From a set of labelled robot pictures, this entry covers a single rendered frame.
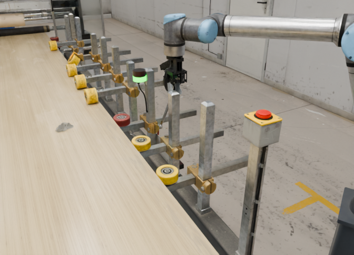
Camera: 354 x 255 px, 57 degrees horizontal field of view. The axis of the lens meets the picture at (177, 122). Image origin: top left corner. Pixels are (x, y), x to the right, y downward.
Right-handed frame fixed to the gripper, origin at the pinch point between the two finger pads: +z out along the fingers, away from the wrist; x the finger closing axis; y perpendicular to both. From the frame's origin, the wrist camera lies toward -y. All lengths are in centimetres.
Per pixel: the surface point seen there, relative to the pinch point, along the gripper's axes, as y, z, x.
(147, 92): -6.6, -1.3, -9.6
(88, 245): 58, 12, -55
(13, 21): -238, -4, -53
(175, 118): 18.5, 1.4, -8.0
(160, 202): 51, 12, -30
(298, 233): 23, 102, 79
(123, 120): -8.4, 11.1, -22.0
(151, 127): -3.8, 15.6, -9.6
